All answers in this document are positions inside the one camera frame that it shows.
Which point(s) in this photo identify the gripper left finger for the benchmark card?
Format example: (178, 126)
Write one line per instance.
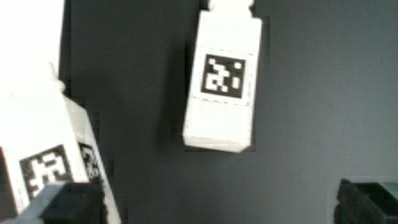
(68, 204)

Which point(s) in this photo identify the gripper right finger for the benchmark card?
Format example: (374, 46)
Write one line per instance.
(367, 203)

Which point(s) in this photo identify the white table leg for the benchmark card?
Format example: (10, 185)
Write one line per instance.
(218, 128)
(47, 138)

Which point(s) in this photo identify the white square tabletop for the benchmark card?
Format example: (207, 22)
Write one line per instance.
(31, 34)

